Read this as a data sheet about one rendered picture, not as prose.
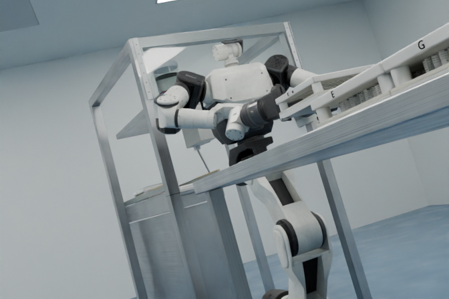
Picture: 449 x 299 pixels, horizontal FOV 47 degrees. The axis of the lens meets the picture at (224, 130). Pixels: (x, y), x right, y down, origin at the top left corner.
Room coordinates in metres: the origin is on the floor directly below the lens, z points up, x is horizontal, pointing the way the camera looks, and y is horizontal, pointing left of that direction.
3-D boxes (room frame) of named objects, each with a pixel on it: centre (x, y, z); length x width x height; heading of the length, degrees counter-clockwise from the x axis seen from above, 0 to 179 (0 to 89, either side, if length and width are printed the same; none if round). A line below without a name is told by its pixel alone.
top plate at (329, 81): (1.55, -0.34, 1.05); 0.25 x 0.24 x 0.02; 112
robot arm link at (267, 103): (1.68, -0.16, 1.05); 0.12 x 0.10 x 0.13; 54
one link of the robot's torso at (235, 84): (2.19, -0.08, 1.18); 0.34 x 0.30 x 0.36; 112
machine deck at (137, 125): (3.01, 0.36, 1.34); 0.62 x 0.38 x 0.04; 28
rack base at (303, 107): (1.55, -0.34, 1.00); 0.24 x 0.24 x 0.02; 22
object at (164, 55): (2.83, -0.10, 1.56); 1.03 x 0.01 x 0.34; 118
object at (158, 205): (3.35, 0.52, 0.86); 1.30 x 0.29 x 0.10; 28
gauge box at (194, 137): (2.90, 0.14, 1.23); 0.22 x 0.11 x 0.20; 28
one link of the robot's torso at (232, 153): (2.22, -0.07, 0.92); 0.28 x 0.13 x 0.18; 22
